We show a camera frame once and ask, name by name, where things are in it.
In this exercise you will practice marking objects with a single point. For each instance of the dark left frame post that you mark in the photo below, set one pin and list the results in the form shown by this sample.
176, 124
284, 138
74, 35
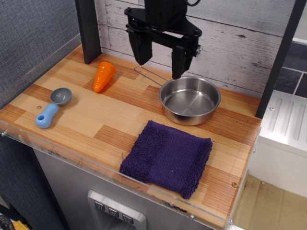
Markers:
88, 27

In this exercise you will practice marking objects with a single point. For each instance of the dark frame post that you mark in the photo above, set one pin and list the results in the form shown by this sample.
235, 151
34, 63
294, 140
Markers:
292, 25
88, 27

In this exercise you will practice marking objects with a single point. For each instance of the yellow object bottom left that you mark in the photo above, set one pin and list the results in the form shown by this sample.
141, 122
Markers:
18, 225

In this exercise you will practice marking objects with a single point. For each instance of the white ridged side counter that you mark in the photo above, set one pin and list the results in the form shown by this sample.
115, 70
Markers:
279, 156

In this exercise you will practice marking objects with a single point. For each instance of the dark right frame post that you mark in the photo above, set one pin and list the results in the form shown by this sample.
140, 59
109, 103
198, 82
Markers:
292, 25

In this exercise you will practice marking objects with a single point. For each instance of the silver dispenser button panel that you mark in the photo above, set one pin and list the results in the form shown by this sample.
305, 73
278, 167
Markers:
110, 214

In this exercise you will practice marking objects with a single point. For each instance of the stainless steel pan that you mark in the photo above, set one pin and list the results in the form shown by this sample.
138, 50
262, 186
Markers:
186, 101

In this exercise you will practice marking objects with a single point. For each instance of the clear acrylic table guard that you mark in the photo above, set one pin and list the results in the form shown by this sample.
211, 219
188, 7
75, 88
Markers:
70, 175

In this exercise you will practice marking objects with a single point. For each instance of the purple folded cloth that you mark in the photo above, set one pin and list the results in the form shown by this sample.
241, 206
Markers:
169, 158

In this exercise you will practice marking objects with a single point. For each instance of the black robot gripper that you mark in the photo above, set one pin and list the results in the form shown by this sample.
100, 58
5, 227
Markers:
164, 22

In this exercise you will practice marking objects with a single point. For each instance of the blue grey measuring scoop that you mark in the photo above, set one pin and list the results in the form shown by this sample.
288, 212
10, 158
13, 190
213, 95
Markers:
59, 97

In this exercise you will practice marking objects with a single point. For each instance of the orange toy carrot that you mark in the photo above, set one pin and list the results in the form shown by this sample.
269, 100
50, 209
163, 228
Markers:
104, 74

